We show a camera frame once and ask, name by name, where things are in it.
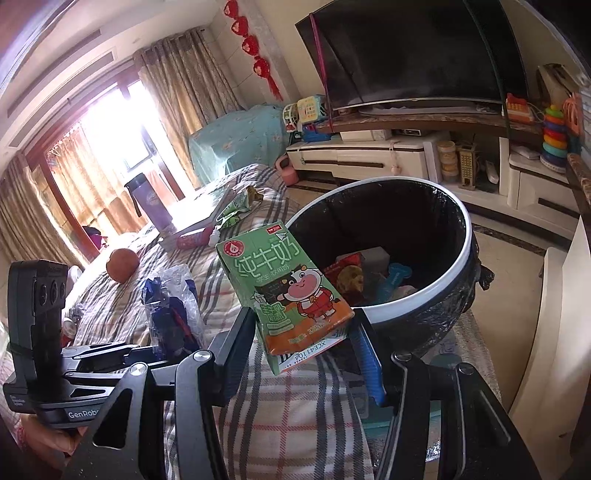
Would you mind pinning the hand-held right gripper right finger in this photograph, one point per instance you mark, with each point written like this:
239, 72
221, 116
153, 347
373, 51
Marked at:
370, 369

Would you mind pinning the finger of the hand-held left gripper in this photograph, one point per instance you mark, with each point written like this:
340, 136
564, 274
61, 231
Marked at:
152, 356

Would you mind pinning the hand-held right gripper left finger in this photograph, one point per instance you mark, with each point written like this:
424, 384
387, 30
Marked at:
235, 360

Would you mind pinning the blue and clear plastic packet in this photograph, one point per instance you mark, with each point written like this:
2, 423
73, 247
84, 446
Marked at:
171, 304

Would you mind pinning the green milk carton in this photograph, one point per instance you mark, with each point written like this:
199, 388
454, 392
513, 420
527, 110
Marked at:
277, 286

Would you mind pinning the black bin with white rim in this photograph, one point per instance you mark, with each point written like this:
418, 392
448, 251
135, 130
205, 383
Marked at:
415, 217

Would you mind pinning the person's left hand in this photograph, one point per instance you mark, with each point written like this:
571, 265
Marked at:
55, 443

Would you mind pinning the blue bone-shaped item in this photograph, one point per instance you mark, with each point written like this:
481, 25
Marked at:
396, 279

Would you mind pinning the red cookie packet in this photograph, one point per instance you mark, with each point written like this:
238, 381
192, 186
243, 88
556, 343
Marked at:
344, 279

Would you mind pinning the orange fruit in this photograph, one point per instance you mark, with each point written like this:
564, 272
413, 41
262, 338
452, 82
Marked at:
122, 265

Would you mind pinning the beige patterned curtain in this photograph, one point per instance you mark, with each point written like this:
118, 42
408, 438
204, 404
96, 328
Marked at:
184, 78
32, 221

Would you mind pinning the small white box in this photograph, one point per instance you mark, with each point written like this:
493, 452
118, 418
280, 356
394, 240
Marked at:
375, 261

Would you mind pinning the small red packet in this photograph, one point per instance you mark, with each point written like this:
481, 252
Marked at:
196, 240

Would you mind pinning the green foil packet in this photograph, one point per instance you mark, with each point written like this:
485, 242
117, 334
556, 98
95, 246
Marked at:
238, 210

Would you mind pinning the purple tumbler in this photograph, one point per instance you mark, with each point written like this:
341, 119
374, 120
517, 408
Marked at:
152, 203

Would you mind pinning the pink toy kettle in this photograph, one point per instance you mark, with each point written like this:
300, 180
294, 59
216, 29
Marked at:
286, 170

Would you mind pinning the white and brown television cabinet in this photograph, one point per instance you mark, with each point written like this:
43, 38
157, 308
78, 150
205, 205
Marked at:
369, 157

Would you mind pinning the teal floral cover cloth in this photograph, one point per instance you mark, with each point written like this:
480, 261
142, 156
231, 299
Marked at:
231, 143

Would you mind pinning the stack of yellow containers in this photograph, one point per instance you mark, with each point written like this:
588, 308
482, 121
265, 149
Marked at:
446, 161

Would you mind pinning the tan building model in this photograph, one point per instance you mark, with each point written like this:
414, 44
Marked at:
467, 168

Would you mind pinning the white remote control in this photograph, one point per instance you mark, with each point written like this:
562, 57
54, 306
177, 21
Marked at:
492, 171

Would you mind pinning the white set-top box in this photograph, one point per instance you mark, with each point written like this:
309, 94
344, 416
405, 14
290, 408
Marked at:
364, 135

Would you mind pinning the blue toy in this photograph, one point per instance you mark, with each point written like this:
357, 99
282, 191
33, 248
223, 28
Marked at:
316, 134

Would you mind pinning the white basket toy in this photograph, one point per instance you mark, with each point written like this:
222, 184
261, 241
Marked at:
291, 117

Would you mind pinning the red toy telephone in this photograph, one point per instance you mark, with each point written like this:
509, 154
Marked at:
519, 108

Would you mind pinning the red hanging decoration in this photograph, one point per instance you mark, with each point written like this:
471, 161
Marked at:
251, 44

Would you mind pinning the black flat television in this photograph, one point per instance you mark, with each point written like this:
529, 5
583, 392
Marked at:
406, 50

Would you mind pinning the orange plastic toy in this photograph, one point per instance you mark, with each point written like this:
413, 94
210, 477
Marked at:
573, 115

